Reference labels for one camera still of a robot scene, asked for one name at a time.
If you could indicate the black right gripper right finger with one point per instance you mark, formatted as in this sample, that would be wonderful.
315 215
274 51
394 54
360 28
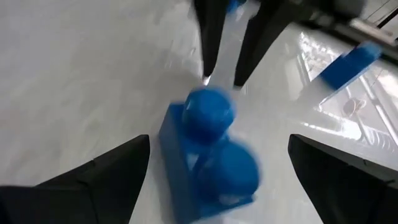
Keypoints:
348 186

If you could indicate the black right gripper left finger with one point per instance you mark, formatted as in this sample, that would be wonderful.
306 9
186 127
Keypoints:
93 193

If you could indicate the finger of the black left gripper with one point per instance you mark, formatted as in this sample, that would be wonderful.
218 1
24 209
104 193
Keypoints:
258 43
211 34

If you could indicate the blue toy block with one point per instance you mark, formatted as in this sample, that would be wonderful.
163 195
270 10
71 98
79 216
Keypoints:
349 65
202 155

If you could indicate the clear plastic bin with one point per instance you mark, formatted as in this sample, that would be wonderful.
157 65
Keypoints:
357 118

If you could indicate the black aluminium table frame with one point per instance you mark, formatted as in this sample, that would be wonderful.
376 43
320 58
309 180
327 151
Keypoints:
373 34

